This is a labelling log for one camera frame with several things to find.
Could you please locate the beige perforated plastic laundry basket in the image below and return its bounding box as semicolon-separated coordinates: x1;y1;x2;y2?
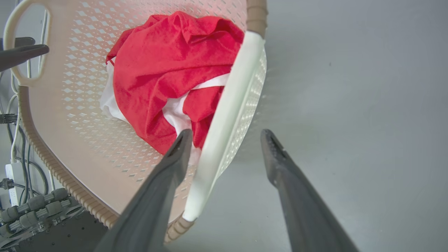
3;0;269;244

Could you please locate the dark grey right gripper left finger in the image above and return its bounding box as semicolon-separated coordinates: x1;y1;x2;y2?
94;129;194;252

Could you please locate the grey cable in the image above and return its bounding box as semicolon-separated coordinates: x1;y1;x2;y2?
17;125;49;205

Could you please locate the white cloth garment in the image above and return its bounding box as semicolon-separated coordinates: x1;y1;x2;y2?
100;58;232;166

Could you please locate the white cable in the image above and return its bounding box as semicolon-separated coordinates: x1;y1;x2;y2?
10;72;22;163

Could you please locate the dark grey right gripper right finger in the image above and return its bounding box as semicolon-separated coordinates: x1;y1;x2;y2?
260;129;360;252

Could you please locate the red cloth garment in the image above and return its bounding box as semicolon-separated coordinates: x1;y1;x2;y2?
106;11;245;155

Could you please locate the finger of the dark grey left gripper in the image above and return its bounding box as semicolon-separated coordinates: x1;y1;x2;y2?
0;37;36;50
0;44;50;72

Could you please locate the grey roller omni wheel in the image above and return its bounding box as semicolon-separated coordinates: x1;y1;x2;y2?
0;188;85;250

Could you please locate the white power strip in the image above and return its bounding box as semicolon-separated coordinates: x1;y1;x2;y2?
5;162;26;207

